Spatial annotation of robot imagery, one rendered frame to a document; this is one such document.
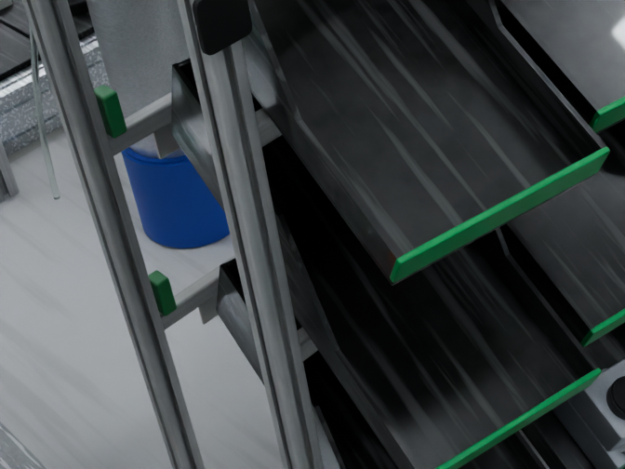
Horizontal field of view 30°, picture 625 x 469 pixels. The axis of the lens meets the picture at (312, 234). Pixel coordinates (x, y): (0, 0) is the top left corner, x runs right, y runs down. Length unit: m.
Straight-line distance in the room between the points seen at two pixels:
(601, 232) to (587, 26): 0.16
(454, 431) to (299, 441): 0.11
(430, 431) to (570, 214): 0.19
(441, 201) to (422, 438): 0.16
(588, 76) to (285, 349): 0.23
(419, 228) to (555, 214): 0.23
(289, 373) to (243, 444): 0.66
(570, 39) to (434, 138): 0.12
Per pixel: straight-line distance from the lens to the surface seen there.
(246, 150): 0.61
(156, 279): 0.85
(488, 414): 0.70
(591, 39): 0.69
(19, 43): 2.02
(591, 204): 0.80
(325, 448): 0.79
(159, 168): 1.56
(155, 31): 1.46
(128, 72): 1.50
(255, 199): 0.62
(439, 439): 0.69
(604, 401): 0.84
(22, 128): 1.94
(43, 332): 1.58
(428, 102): 0.62
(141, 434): 1.41
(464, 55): 0.64
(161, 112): 0.79
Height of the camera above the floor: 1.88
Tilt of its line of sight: 39 degrees down
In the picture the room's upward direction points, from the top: 10 degrees counter-clockwise
